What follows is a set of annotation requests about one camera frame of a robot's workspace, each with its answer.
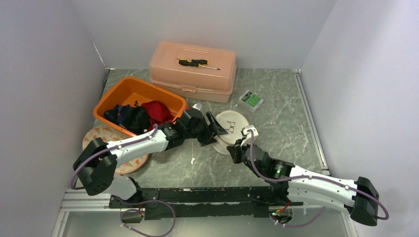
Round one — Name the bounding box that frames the red cloth garment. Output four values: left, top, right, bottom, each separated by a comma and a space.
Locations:
141, 101, 175, 126

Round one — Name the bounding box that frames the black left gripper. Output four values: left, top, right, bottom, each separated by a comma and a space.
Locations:
185, 111, 228, 147

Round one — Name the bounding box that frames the black cloth garment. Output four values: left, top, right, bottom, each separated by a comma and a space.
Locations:
120, 106, 152, 135

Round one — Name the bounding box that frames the aluminium frame rail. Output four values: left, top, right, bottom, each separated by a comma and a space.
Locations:
60, 190, 128, 212

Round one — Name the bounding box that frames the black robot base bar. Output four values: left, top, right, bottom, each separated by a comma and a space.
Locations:
109, 186, 290, 220

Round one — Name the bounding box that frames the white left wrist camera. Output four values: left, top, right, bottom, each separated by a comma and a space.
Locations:
190, 103, 202, 112

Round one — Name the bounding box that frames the small green-labelled plastic box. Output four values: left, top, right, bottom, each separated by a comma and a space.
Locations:
238, 90, 264, 113

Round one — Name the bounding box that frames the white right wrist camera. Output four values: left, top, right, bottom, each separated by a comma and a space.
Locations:
240, 125, 259, 146

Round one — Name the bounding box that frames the dark blue cloth garment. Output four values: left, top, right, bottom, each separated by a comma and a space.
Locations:
104, 105, 131, 125

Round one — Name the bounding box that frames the black yellow screwdriver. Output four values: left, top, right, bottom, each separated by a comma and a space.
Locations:
177, 58, 220, 70

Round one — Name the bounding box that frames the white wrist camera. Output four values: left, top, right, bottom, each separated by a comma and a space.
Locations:
190, 103, 202, 112
240, 125, 259, 146

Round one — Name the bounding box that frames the orange plastic basin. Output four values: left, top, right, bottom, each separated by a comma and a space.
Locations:
93, 76, 186, 137

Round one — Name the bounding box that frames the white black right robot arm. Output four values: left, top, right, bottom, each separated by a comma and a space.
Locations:
226, 140, 379, 226

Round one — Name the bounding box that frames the pink translucent toolbox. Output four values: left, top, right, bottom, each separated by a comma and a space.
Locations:
149, 41, 237, 103

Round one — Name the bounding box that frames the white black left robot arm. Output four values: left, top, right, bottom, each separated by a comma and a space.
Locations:
73, 108, 228, 207

